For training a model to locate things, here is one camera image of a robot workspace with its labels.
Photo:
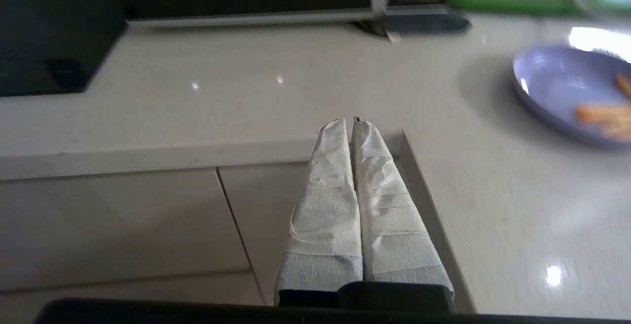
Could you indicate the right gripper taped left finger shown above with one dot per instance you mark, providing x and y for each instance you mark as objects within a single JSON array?
[{"x": 325, "y": 215}]

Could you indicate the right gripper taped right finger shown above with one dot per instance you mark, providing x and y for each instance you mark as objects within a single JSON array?
[{"x": 389, "y": 215}]

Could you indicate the light purple plate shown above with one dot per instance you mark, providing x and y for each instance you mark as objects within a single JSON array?
[{"x": 557, "y": 87}]

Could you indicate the dark pad under microwave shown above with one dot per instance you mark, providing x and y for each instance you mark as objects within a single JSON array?
[{"x": 424, "y": 24}]

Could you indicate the black glass induction cooktop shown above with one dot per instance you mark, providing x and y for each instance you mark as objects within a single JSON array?
[{"x": 54, "y": 33}]

